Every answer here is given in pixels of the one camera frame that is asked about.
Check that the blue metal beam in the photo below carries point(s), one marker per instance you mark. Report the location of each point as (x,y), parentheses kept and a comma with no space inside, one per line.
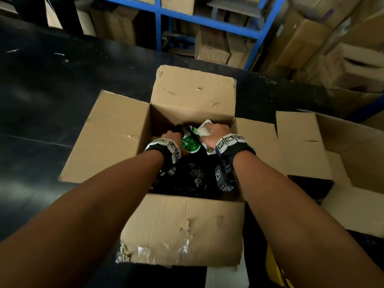
(369,110)

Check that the stack of white label sheets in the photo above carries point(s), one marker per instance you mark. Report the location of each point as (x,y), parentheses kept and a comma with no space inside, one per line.
(225,275)

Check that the person's right hand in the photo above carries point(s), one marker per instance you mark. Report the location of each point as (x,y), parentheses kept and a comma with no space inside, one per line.
(217,134)

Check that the small cardboard box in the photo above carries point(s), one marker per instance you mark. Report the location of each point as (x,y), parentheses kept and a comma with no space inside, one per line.
(354,206)

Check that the black white marker wristband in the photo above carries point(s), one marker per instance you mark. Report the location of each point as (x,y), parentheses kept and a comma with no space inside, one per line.
(165,151)
(232,146)

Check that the person's left forearm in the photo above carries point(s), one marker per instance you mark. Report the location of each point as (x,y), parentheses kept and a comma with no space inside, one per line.
(75,224)

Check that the shelved brown cartons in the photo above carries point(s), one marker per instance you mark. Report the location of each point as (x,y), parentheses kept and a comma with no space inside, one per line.
(210,47)

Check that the blue metal shelf rack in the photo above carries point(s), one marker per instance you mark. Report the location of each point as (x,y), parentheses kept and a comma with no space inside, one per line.
(210,22)

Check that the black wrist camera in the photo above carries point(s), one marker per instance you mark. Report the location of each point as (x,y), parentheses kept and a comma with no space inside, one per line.
(223,178)

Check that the yellow tape dispenser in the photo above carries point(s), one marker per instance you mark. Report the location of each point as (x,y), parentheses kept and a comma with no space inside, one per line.
(274,269)

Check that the person's left hand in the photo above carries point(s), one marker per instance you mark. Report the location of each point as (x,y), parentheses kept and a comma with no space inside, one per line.
(175,139)

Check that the pile of brown cartons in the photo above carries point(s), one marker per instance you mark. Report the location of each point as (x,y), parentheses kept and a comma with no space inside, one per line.
(300,41)

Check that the person's right forearm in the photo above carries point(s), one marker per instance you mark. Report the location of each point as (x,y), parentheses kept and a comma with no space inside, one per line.
(306,230)

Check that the grey stool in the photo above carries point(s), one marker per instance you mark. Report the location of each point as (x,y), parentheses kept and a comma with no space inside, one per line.
(234,5)

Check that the worn taped cardboard box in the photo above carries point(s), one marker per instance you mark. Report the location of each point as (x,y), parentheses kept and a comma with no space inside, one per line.
(180,230)

